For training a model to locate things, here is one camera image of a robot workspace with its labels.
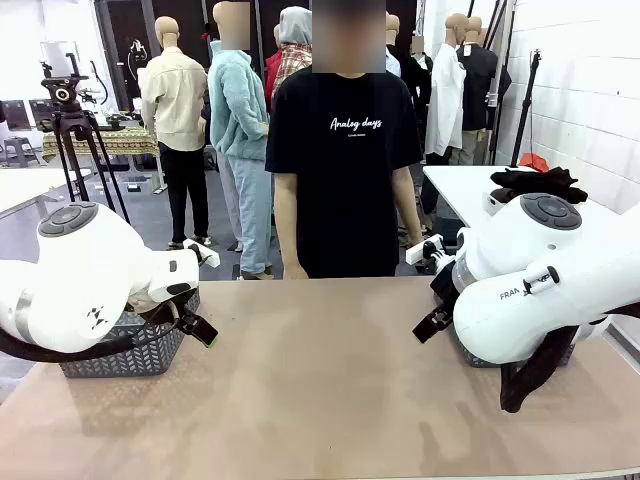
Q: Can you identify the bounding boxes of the black sleeved right arm cable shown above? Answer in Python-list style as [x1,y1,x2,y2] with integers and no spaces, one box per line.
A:
[499,304,640,414]

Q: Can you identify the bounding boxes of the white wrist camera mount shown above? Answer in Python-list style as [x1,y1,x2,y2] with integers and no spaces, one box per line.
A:
[182,238,221,269]
[405,233,445,266]

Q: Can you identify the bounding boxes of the black sleeved left arm cable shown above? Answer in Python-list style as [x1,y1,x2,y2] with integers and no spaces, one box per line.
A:
[0,298,199,364]

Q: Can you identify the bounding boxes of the small white device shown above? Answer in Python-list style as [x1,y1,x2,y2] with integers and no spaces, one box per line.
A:
[482,192,507,217]

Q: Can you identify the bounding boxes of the person's right forearm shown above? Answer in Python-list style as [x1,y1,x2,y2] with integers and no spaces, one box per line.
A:
[273,172,303,267]

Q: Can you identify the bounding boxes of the black camera tripod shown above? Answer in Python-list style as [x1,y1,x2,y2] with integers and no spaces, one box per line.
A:
[39,52,131,226]

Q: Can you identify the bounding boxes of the mannequin in white shirt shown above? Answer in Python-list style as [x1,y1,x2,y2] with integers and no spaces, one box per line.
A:
[421,13,469,231]

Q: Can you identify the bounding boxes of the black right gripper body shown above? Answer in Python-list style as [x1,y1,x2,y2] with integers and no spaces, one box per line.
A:
[429,262,460,314]

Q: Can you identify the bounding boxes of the mannequin in plaid hooded shirt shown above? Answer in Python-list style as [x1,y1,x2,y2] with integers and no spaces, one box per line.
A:
[269,5,314,114]

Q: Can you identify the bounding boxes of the grey plastic lattice basket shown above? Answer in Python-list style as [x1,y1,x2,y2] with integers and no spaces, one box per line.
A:
[449,324,576,369]
[58,289,201,379]

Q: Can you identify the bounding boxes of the mannequin in red top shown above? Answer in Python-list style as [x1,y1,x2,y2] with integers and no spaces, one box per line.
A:
[264,23,284,114]

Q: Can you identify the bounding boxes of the black clothes pile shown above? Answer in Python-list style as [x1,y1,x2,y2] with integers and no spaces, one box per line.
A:
[489,167,590,205]

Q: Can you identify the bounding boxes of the mannequin in cream shirt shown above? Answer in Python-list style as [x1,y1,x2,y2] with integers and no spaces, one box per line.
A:
[140,15,211,250]

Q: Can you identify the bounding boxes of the black sleeved arm cable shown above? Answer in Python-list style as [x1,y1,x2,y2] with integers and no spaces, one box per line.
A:
[499,304,640,414]
[0,298,199,364]

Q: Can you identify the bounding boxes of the table with patterned cloth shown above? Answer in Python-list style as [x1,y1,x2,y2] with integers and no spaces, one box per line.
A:
[42,127,161,162]

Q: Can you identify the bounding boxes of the person's left forearm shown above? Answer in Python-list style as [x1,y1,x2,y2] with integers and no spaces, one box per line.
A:
[391,166,425,236]

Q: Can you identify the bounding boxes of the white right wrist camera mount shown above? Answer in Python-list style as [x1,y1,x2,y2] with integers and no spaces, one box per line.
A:
[405,233,445,266]

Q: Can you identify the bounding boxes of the mannequin in black shirt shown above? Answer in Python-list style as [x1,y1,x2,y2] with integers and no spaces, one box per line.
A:
[449,15,514,166]

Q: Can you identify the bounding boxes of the plain white table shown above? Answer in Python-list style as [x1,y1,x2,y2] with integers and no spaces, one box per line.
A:
[0,168,94,221]

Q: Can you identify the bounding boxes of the mannequin in teal fleece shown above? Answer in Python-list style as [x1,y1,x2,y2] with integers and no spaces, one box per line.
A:
[207,0,275,281]

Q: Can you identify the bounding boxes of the person in black t-shirt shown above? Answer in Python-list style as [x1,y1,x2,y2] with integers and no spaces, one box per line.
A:
[264,0,425,280]

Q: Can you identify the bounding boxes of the black leaning stand poles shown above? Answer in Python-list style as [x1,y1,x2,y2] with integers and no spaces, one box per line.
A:
[487,0,517,166]

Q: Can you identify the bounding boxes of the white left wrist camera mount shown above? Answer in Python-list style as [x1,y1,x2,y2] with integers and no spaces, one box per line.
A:
[182,238,221,269]

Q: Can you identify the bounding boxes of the black light stand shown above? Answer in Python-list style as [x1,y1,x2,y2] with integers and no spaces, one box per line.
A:
[509,48,544,169]

